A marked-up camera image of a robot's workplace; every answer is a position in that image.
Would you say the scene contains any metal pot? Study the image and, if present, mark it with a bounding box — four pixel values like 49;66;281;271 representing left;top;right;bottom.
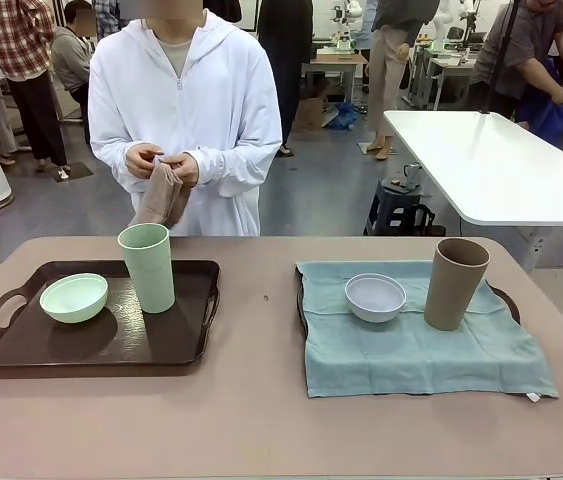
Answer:
402;161;425;192

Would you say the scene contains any grey background workbench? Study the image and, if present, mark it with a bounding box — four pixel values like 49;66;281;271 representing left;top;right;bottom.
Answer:
407;47;481;111

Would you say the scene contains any teal cloth mat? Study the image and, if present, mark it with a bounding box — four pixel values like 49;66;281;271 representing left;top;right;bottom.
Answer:
295;260;560;401

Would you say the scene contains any person's left forearm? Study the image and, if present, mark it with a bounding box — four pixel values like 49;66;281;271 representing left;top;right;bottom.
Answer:
193;139;283;190

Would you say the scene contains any person's right hand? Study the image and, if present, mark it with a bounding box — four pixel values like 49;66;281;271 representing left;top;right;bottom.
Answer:
124;143;166;180

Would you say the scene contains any black step stool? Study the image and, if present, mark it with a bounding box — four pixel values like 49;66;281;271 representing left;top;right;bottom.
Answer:
363;178;448;238

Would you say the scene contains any light green tall cup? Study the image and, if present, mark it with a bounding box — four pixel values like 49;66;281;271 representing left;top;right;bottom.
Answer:
117;223;177;315

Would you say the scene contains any seated person in grey hoodie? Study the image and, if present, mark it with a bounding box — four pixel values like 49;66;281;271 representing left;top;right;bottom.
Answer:
49;0;98;124

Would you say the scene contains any blue plastic bag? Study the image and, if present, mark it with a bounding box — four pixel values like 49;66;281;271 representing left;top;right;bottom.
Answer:
329;100;363;130

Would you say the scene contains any brown-top background table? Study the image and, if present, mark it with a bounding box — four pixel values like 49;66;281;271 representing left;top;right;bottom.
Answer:
303;51;369;104

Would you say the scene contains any person in plaid shirt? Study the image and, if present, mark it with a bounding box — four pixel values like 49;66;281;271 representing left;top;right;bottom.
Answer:
0;0;71;180

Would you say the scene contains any pale blue bowl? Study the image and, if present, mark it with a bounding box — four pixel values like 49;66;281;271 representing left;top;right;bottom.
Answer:
344;272;408;325

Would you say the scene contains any person in beige trousers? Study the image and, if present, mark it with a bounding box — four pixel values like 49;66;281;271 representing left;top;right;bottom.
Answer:
366;0;441;162

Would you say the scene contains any person in dark coat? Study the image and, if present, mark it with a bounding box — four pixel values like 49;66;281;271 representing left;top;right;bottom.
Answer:
256;0;315;159

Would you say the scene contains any white side table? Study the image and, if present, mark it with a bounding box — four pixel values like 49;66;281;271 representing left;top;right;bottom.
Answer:
383;109;563;274

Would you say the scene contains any beige cloth mat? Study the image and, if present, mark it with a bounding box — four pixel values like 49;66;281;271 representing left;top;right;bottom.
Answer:
128;163;193;229

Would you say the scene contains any dark brown serving tray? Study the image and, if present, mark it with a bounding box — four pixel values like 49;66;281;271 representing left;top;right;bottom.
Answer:
0;259;223;369
294;277;532;399

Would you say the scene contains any black stand pole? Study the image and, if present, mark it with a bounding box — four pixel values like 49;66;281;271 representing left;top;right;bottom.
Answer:
480;0;523;116

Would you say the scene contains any dark floor mat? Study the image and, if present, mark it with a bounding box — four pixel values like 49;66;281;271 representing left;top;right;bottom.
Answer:
54;161;95;182

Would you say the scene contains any person's left hand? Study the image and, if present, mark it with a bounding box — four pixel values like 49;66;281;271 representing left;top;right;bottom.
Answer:
159;151;201;189

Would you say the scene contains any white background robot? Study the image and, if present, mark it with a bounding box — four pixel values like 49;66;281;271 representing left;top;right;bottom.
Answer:
433;0;464;51

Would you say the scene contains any brown tall cup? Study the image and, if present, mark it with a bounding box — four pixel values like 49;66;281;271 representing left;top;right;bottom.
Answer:
423;238;491;333

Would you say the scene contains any light green bowl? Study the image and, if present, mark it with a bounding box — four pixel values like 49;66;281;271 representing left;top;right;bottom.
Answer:
39;272;110;325

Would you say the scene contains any person in grey shirt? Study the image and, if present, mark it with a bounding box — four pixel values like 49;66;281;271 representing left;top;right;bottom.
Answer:
469;0;563;126

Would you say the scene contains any person in white hoodie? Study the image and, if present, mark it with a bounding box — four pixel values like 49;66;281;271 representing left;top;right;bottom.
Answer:
87;4;284;238

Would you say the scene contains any blue jacket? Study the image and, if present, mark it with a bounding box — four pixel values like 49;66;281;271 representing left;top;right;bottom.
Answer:
516;57;563;147

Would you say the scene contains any cardboard box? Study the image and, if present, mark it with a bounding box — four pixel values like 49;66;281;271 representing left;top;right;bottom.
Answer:
292;93;333;133

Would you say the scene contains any person's right forearm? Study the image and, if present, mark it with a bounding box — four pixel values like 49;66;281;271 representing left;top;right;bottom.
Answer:
88;137;135;195

